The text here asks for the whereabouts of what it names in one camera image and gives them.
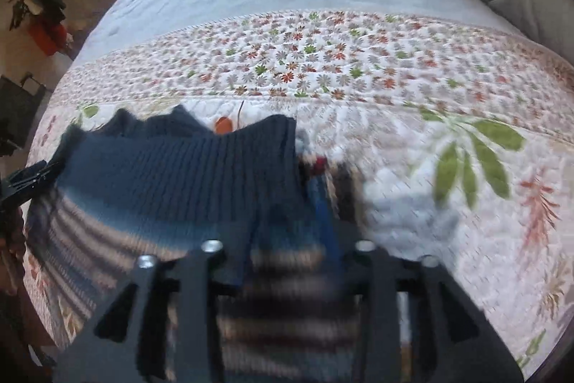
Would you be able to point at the black chair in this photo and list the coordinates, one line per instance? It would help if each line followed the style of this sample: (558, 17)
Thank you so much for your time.
(20, 103)

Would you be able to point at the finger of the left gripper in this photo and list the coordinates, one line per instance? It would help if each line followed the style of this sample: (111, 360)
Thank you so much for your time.
(24, 184)

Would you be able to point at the striped knit sweater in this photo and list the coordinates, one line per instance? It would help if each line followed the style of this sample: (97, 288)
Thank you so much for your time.
(165, 185)

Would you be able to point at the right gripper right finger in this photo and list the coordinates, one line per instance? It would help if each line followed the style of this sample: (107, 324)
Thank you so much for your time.
(451, 340)

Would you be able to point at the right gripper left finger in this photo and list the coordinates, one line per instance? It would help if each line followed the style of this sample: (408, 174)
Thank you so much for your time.
(163, 309)

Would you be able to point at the floral quilted bedspread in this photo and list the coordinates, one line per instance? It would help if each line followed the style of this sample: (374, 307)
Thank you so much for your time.
(458, 139)

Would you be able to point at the red bag on wall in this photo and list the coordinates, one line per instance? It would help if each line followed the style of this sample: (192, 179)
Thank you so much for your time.
(48, 36)

